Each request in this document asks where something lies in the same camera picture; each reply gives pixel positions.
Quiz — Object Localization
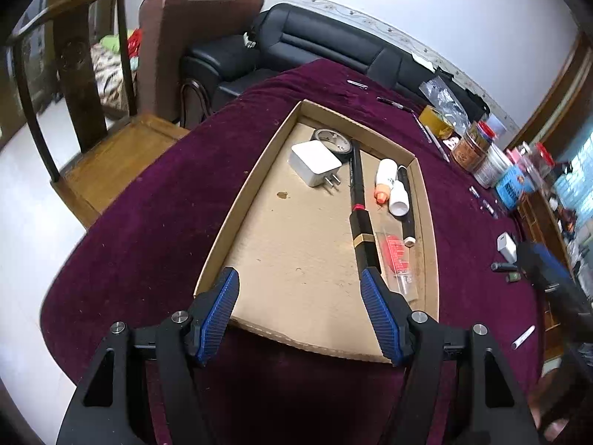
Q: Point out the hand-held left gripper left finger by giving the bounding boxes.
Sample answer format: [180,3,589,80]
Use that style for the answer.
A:
[56,266,242,445]

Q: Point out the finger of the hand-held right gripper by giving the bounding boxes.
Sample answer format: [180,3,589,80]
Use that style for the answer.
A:
[516,241,584,295]

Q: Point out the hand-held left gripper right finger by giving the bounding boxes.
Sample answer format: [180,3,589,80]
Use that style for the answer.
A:
[359,266,545,445]

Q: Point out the small white charger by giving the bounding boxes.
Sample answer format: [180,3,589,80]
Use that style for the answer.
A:
[497,234,518,265]

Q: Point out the white marker pen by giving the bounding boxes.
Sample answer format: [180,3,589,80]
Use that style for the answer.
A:
[510,325,537,350]

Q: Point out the clear packet red label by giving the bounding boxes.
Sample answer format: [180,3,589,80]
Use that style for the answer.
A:
[374,229,418,302]

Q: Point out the black lipstick gold band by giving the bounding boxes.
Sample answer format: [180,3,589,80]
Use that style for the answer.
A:
[348,208,384,275]

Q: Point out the black marker white cap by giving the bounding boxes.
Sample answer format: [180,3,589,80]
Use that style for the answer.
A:
[396,166,418,247]

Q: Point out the cardboard tray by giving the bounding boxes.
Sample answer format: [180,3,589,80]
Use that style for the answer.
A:
[193,99,440,365]

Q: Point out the small white bottle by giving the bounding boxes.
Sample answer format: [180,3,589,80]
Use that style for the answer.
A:
[388,178,412,218]

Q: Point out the white bottle orange cap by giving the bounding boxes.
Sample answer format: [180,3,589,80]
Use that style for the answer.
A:
[374,158,398,205]

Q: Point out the black marker red end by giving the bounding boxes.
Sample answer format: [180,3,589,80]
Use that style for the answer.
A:
[348,138,371,211]

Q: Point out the large white charger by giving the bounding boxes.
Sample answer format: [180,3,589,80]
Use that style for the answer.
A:
[290,141,344,195]

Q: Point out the black tape roll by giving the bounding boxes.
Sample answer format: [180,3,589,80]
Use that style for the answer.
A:
[311,127,355,164]

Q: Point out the wooden sideboard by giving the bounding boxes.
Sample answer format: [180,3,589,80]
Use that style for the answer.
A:
[514,134,593,362]

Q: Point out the white plastic tub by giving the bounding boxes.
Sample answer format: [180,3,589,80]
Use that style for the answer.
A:
[473,146,510,189]

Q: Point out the small jar red lid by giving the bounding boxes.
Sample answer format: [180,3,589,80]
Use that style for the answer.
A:
[473,121,497,144]

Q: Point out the pens beside yellow tape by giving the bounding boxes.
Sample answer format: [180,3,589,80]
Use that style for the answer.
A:
[424,127,451,163]

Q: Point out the yellow tape roll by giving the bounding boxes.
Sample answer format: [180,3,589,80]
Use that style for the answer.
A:
[418,104,457,139]

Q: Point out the wooden chair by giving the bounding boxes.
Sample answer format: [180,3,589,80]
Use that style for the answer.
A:
[8,0,191,231]

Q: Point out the clear plastic bag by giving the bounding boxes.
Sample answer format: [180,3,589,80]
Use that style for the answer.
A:
[419,76,468,126]

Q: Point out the black ballpoint pen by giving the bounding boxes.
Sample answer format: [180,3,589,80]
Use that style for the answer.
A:
[376,96,415,113]

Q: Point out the patterned blanket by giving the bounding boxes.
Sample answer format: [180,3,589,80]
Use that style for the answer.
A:
[90,42,137,112]

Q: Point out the black leather sofa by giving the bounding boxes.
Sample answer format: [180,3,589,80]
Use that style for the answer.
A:
[180,2,492,123]

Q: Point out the maroon armchair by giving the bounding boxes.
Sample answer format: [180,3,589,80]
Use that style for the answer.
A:
[136,0,265,123]

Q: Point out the green cloth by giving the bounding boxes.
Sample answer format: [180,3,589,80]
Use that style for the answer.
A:
[98,34,129,54]

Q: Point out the wooden glass door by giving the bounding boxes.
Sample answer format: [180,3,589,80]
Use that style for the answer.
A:
[0,0,63,149]

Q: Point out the wooden door frame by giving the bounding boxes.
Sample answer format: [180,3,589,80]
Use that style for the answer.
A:
[505,32,593,149]

